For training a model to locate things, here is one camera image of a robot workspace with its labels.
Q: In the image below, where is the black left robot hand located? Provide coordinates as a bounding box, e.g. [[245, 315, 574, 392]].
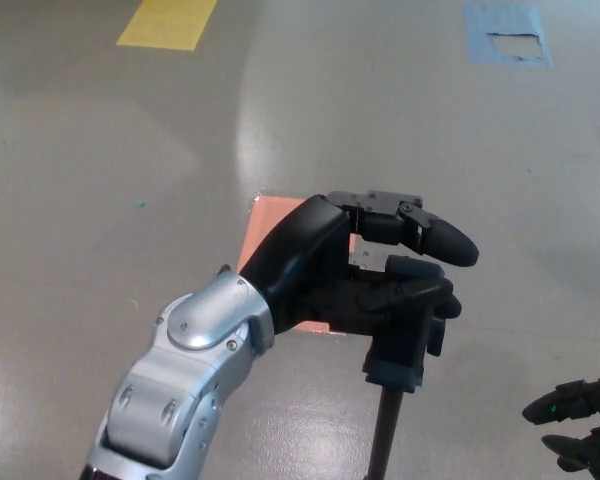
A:
[[235, 189, 480, 337]]

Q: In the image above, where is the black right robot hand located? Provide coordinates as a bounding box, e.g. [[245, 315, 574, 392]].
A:
[[522, 376, 600, 474]]

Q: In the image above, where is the black phone stand tripod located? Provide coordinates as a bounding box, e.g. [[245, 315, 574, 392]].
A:
[[362, 299, 447, 480]]

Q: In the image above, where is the orange floor tape patch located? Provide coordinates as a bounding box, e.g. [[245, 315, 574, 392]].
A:
[[235, 194, 362, 335]]

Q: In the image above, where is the yellow floor tape patch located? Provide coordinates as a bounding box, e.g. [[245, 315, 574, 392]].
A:
[[115, 0, 219, 51]]

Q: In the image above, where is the torn blue floor tape patch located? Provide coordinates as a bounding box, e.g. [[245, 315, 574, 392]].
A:
[[462, 3, 553, 70]]

